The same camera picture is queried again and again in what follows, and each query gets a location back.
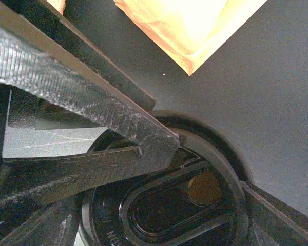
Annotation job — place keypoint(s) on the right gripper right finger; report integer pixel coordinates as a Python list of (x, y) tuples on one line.
[(279, 221)]

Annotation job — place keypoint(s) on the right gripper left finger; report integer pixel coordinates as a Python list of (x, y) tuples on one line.
[(53, 224)]

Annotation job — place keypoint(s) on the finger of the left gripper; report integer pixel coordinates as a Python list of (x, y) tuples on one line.
[(46, 18), (34, 63)]

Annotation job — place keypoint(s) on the brown paper bag white handles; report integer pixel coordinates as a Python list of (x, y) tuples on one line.
[(189, 32)]

